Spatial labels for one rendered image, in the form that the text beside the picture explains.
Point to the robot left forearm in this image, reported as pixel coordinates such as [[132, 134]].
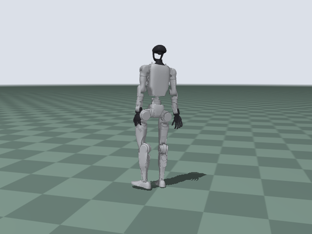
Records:
[[139, 101]]

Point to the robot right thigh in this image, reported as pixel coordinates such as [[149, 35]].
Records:
[[163, 128]]

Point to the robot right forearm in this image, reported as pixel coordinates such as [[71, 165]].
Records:
[[174, 103]]

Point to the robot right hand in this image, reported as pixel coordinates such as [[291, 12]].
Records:
[[177, 120]]

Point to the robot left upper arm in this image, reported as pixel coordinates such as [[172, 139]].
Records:
[[144, 69]]

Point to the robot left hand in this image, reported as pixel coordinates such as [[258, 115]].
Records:
[[137, 119]]

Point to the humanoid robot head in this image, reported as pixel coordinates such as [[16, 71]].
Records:
[[159, 49]]

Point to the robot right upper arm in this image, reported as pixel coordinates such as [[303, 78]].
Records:
[[172, 90]]

